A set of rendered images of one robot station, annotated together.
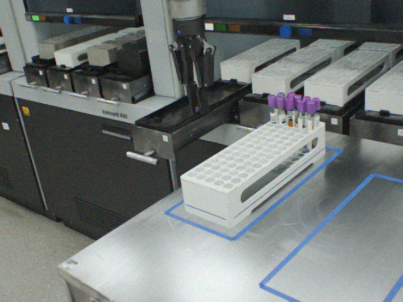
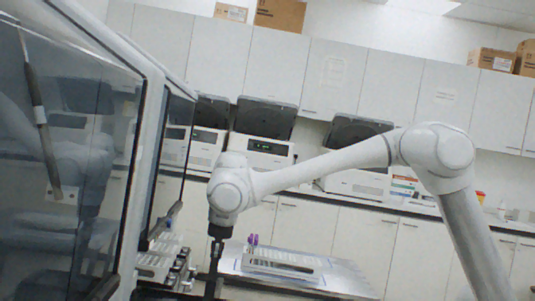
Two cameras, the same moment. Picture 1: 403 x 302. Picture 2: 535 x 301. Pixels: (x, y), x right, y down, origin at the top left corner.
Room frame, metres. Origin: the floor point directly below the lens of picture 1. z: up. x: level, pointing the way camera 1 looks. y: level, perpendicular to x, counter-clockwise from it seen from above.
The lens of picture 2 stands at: (2.01, 0.94, 1.34)
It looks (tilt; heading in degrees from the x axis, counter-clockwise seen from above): 3 degrees down; 225
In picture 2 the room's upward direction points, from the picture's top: 10 degrees clockwise
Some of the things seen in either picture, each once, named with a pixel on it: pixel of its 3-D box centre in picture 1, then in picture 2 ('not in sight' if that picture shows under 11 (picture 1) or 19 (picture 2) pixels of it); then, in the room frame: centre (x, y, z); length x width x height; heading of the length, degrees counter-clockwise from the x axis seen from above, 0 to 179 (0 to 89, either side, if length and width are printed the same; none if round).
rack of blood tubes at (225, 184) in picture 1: (259, 163); (280, 263); (0.78, -0.10, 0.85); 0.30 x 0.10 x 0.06; 136
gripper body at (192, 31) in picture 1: (190, 36); (219, 238); (1.18, -0.01, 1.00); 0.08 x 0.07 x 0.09; 48
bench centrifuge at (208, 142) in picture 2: not in sight; (195, 130); (-0.22, -2.19, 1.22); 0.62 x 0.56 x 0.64; 46
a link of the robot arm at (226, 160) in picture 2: not in sight; (229, 178); (1.19, 0.00, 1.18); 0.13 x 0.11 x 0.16; 49
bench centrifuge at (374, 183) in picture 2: not in sight; (355, 154); (-1.29, -1.23, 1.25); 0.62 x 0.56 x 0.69; 47
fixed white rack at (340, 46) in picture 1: (345, 44); not in sight; (1.56, -0.51, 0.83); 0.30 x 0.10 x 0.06; 138
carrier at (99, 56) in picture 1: (100, 56); not in sight; (1.73, 0.30, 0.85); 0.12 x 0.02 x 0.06; 49
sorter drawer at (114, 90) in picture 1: (179, 61); not in sight; (1.80, 0.03, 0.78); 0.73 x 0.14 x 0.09; 138
